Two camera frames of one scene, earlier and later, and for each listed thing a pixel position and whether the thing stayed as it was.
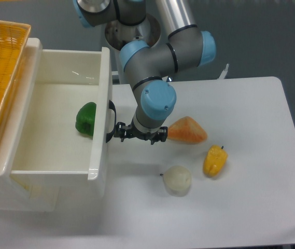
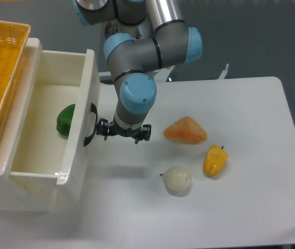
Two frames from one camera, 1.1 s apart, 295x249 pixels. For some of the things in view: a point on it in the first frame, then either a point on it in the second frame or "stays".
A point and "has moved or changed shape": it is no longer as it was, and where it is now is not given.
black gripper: x=131 y=133 -> x=106 y=128
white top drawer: x=67 y=119 has moved or changed shape
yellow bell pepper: x=215 y=159 stays
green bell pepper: x=85 y=118 -> x=64 y=119
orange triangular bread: x=186 y=130 stays
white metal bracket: x=224 y=72 stays
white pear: x=177 y=180 stays
